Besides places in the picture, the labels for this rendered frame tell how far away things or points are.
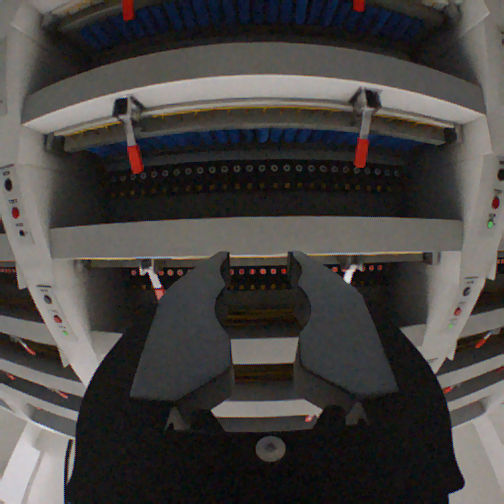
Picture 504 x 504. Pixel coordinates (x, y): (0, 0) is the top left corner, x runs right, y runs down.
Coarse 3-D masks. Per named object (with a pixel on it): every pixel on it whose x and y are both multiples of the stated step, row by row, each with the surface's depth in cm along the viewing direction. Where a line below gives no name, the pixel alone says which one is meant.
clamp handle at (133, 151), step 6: (126, 120) 25; (126, 126) 25; (132, 126) 25; (126, 132) 25; (132, 132) 26; (132, 138) 26; (132, 144) 27; (132, 150) 27; (138, 150) 27; (132, 156) 27; (138, 156) 27; (132, 162) 28; (138, 162) 28; (132, 168) 28; (138, 168) 28
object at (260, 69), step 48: (192, 48) 21; (240, 48) 21; (288, 48) 21; (336, 48) 21; (48, 96) 22; (96, 96) 22; (144, 96) 24; (192, 96) 25; (240, 96) 26; (288, 96) 26; (336, 96) 25; (384, 96) 23; (432, 96) 21; (480, 96) 20; (48, 144) 27; (432, 144) 34; (480, 144) 23
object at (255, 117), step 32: (96, 128) 30; (160, 128) 29; (192, 128) 30; (224, 128) 30; (256, 128) 31; (288, 128) 31; (320, 128) 30; (352, 128) 29; (384, 128) 29; (416, 128) 28
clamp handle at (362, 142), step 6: (366, 114) 24; (366, 120) 24; (366, 126) 25; (360, 132) 26; (366, 132) 25; (360, 138) 26; (366, 138) 26; (360, 144) 26; (366, 144) 26; (360, 150) 27; (366, 150) 27; (360, 156) 27; (354, 162) 28; (360, 162) 28
